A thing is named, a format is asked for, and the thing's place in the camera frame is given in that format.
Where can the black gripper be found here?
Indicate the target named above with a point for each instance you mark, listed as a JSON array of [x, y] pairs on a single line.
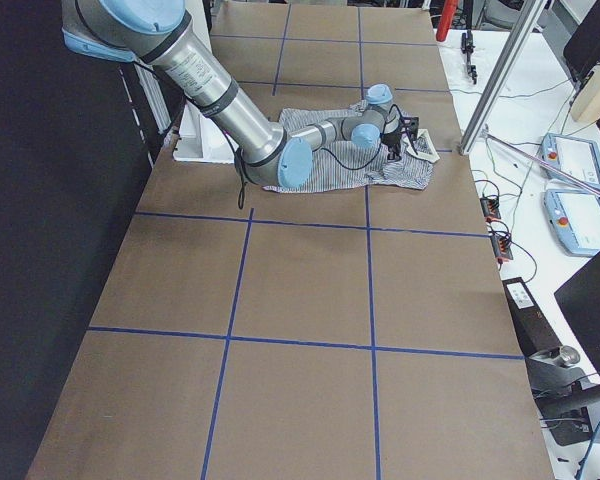
[[392, 136]]

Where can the striped polo shirt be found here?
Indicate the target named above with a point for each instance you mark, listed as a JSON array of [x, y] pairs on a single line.
[[342, 165]]

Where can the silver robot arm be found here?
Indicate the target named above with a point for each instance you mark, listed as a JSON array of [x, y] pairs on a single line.
[[161, 34]]

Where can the upper orange terminal block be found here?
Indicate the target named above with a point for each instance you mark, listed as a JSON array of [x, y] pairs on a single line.
[[490, 208]]

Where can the orange terminal block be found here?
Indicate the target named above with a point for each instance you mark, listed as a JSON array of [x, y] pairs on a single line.
[[501, 248], [490, 208]]

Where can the black clamp tool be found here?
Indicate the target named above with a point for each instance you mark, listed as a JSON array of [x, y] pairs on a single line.
[[467, 48]]

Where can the red cylinder object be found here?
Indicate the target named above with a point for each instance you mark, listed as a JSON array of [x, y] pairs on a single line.
[[446, 18]]

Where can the lower orange terminal block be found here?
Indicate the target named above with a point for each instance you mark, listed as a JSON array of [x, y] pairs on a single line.
[[501, 248]]

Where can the upper teach pendant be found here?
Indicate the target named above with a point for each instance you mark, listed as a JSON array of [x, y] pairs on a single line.
[[578, 157]]

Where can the teach pendant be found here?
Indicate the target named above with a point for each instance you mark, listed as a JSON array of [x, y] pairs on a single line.
[[575, 219], [578, 157]]

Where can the lower teach pendant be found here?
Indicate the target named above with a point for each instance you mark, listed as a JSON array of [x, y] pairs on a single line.
[[575, 219]]

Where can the brown paper table cover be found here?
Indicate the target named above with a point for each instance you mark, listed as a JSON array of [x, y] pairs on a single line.
[[359, 334]]

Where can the black box with label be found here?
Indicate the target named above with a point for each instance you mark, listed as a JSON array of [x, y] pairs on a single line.
[[533, 331]]

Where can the black monitor corner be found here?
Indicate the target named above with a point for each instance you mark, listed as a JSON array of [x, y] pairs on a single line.
[[579, 301]]

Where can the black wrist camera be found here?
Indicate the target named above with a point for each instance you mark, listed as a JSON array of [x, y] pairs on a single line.
[[409, 127]]

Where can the aluminium frame post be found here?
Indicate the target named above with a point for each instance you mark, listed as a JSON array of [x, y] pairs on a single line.
[[512, 48]]

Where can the black camera stand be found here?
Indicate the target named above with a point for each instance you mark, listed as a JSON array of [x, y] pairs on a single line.
[[567, 398]]

